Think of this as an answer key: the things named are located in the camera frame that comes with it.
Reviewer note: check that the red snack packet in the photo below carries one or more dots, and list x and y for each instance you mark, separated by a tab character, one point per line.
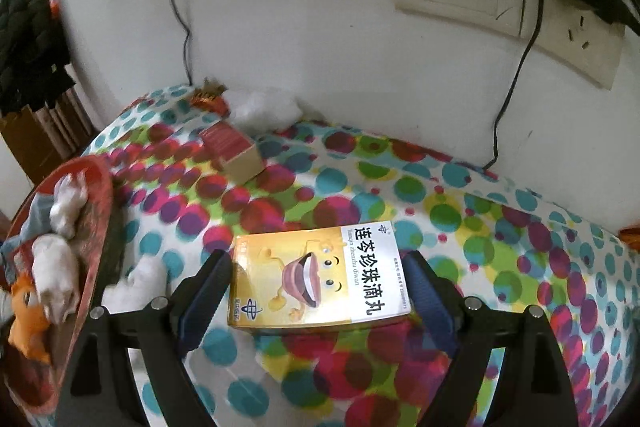
207	99

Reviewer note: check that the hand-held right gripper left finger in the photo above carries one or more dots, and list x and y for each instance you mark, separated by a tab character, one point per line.
200	312

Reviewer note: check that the dark hanging clothing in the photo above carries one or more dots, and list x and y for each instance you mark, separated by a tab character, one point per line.
25	42

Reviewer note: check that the brown cardboard slats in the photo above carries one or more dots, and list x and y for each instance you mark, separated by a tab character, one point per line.
45	132

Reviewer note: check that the light blue sock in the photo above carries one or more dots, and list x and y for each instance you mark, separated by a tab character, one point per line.
37	214

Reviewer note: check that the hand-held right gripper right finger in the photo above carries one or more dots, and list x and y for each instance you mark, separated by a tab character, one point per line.
430	297

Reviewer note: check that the white cotton wad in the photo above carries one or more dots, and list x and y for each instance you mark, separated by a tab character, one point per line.
265	107

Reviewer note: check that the orange object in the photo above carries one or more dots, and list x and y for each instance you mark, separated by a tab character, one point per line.
631	239

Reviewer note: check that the white wall socket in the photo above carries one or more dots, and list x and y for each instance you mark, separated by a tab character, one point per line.
590	42

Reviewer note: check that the colourful dotted cloth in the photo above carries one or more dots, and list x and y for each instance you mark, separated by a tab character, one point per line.
450	207

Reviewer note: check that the round red tray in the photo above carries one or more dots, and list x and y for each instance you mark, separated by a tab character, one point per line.
97	207

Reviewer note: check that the red and beige box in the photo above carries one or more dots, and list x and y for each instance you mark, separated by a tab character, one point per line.
227	139

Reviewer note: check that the orange plush toy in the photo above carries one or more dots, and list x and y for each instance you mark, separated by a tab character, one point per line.
27	317

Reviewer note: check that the white sock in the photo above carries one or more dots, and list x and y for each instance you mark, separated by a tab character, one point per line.
142	279
55	277
67	202

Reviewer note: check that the yellow medicine box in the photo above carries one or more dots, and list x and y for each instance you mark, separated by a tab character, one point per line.
310	277

